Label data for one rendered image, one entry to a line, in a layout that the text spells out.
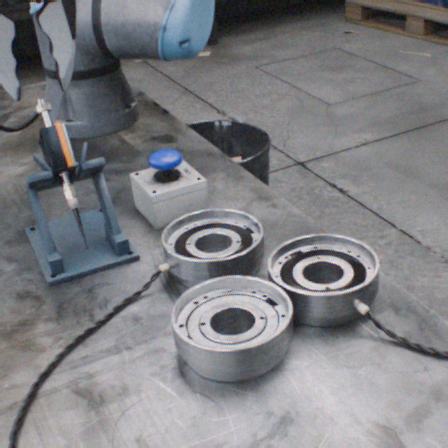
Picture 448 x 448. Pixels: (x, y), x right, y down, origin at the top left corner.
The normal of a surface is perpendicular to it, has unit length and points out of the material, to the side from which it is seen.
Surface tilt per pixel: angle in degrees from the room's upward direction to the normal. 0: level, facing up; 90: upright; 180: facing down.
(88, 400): 0
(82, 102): 72
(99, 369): 0
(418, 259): 0
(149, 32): 93
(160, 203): 90
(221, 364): 90
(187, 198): 90
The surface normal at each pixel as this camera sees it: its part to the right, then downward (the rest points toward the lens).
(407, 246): -0.06, -0.85
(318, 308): -0.17, 0.53
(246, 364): 0.22, 0.50
